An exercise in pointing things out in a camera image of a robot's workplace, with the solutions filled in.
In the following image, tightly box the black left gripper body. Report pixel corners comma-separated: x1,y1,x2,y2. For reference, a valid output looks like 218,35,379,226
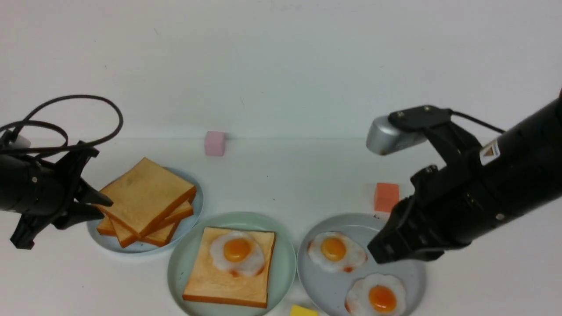
10,147,113,250

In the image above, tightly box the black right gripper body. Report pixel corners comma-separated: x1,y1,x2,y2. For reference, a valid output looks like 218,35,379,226
367,105,480,264

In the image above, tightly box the toast slice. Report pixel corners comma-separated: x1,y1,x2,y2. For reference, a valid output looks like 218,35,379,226
97,216,180,248
112,201,194,235
94,158,197,238
182,227,276,309

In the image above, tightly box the fried egg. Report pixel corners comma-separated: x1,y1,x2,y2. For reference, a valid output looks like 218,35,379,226
306,231,367,273
209,231,265,277
344,273,407,316

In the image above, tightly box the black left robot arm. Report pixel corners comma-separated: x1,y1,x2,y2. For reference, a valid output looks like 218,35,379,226
0,146,113,250

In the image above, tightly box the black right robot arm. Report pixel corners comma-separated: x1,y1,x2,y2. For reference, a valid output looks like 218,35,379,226
366,97,562,264

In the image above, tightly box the orange foam cube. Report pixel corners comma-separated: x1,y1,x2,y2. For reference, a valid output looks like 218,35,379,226
374,183,400,213

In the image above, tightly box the light blue bread plate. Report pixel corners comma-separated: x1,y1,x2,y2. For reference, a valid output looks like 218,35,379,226
86,167,205,255

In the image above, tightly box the grey blue egg plate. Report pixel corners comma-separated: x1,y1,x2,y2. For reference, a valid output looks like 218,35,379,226
297,213,427,316

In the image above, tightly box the mint green centre plate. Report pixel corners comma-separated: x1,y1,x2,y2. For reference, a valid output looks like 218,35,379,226
167,212,296,316

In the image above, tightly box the pink foam cube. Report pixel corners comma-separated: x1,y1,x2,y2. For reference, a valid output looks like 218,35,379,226
204,131,226,157

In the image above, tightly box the yellow foam cube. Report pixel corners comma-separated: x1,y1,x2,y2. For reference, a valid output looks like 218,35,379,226
289,305,319,316

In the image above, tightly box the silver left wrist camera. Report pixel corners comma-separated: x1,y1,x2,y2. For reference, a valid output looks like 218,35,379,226
0,130,31,149

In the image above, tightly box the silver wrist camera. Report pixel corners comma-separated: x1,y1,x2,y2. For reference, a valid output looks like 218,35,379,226
366,116,427,156
0,130,31,149

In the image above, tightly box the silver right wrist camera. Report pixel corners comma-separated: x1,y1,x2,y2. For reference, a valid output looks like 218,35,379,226
366,116,427,156

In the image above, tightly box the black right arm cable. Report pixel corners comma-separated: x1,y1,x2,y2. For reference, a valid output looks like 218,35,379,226
450,111,506,134

